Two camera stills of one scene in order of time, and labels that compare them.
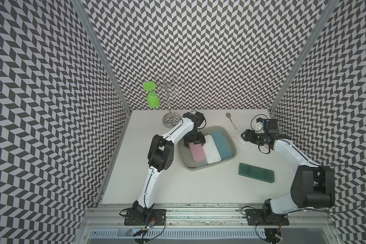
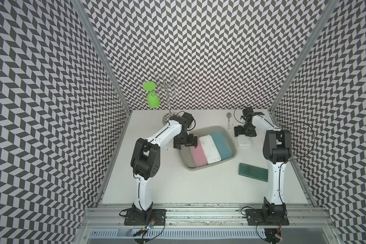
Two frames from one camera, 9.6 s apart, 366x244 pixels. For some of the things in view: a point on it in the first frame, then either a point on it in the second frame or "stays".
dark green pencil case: (262, 174) stays
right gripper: (249, 135) -> (252, 133)
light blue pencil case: (223, 145) stays
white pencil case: (211, 150) stays
